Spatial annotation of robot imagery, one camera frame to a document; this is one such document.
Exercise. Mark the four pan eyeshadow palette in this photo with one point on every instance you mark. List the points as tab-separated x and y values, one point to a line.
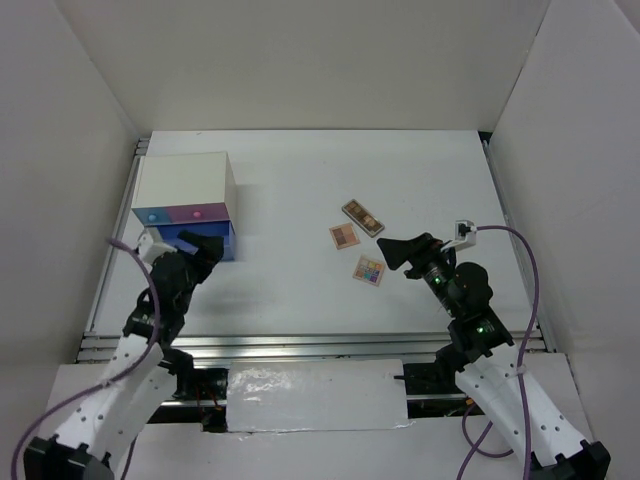
344	236

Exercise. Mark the colorful eyeshadow palette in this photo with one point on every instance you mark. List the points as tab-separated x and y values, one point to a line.
369	270

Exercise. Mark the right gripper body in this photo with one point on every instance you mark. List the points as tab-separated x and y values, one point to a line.
435	270

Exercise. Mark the white drawer cabinet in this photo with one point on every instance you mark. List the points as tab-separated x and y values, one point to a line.
191	179

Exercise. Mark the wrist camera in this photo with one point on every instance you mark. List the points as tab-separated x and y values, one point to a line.
150	246
465	236

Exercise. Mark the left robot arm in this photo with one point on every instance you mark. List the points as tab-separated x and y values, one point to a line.
85	435

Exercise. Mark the dark blue drawer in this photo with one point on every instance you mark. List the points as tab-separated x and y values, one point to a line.
169	235

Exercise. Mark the long brown eyeshadow palette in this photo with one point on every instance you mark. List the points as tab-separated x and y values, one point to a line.
363	218

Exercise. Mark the white foam board cover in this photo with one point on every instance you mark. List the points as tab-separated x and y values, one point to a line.
345	395

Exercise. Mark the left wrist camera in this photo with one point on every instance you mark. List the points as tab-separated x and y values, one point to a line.
150	246

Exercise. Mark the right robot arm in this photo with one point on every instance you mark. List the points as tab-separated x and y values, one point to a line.
487	364

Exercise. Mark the light blue drawer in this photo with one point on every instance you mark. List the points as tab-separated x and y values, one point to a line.
152	216

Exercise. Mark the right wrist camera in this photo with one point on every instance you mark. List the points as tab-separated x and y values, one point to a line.
465	236

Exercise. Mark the pink drawer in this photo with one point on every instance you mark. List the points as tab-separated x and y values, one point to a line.
212	212

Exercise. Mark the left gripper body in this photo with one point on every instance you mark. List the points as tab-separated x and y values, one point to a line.
197	270

